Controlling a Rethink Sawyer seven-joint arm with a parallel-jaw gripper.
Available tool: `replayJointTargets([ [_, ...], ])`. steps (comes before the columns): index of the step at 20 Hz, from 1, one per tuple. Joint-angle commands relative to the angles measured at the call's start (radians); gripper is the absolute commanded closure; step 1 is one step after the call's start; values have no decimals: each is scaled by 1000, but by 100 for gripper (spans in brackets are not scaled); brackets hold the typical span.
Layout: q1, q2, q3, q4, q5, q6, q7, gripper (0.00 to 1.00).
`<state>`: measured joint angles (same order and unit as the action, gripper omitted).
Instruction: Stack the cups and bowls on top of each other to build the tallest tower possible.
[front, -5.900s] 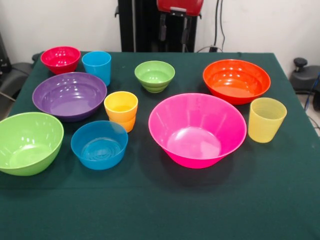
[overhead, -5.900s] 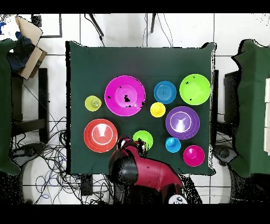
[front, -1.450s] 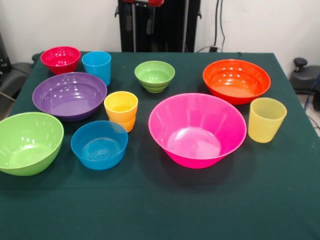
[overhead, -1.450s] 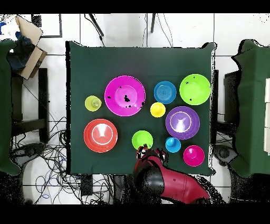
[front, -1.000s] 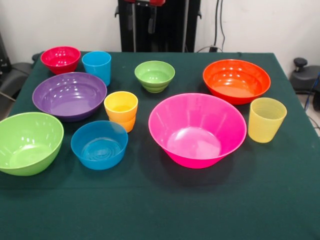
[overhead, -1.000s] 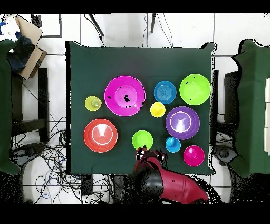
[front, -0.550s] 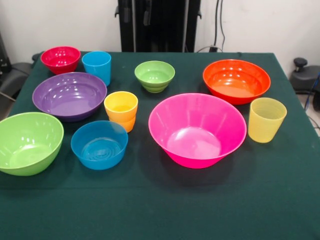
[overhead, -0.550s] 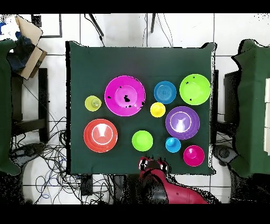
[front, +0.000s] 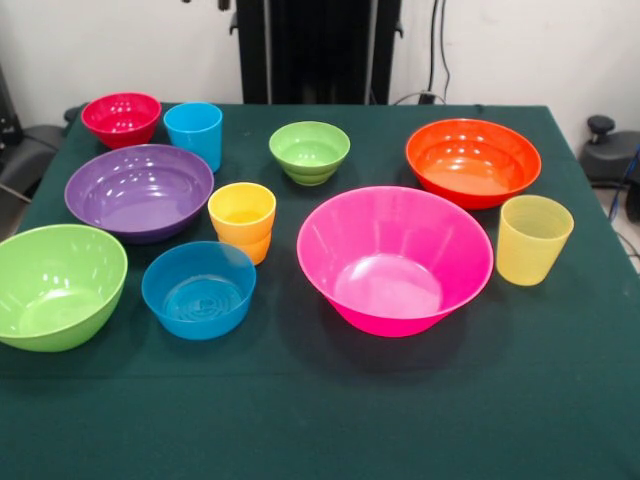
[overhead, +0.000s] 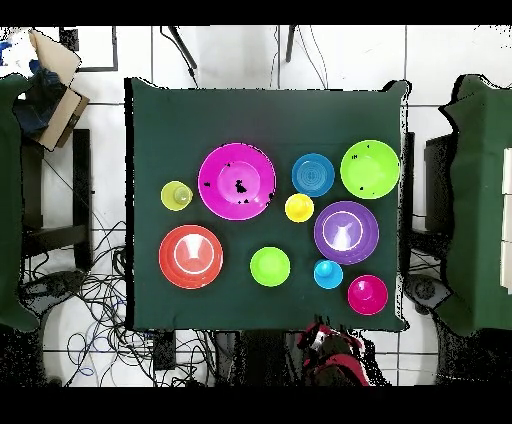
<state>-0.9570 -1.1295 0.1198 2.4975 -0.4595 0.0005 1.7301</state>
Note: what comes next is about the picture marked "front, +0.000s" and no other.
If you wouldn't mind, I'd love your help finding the small green bowl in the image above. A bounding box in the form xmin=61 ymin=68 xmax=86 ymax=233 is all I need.
xmin=268 ymin=120 xmax=351 ymax=187

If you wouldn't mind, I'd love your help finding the blue cup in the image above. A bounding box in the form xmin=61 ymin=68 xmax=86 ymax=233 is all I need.
xmin=163 ymin=101 xmax=224 ymax=174

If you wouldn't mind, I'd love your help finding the purple bowl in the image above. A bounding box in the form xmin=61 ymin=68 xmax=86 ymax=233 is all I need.
xmin=64 ymin=143 xmax=216 ymax=245

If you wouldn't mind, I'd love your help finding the orange-yellow cup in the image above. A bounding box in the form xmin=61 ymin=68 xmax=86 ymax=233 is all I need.
xmin=207 ymin=181 xmax=277 ymax=266

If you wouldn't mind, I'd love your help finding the large pink bowl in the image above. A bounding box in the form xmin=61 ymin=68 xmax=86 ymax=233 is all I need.
xmin=296 ymin=185 xmax=495 ymax=339

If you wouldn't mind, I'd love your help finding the blue bowl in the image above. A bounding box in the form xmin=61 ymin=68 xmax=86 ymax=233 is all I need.
xmin=141 ymin=240 xmax=258 ymax=342

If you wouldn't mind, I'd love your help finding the orange bowl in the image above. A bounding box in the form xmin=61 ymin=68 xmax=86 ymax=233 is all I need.
xmin=405 ymin=118 xmax=543 ymax=211

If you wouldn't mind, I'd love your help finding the dark green table cloth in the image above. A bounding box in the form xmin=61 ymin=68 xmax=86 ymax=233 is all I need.
xmin=0 ymin=102 xmax=640 ymax=480

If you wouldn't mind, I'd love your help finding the pale yellow translucent cup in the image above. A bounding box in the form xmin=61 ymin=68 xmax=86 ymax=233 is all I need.
xmin=495 ymin=194 xmax=575 ymax=287

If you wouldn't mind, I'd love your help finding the small pink-red bowl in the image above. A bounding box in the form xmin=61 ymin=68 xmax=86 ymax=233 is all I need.
xmin=80 ymin=91 xmax=163 ymax=151

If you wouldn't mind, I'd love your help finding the large green bowl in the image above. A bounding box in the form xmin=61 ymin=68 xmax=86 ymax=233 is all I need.
xmin=0 ymin=223 xmax=129 ymax=354

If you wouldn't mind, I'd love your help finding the black grey floor stand base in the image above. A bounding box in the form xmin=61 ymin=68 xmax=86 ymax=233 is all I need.
xmin=578 ymin=114 xmax=640 ymax=189
xmin=0 ymin=104 xmax=81 ymax=201

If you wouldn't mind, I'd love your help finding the black wall cable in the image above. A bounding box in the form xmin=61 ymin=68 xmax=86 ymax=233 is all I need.
xmin=427 ymin=0 xmax=454 ymax=104

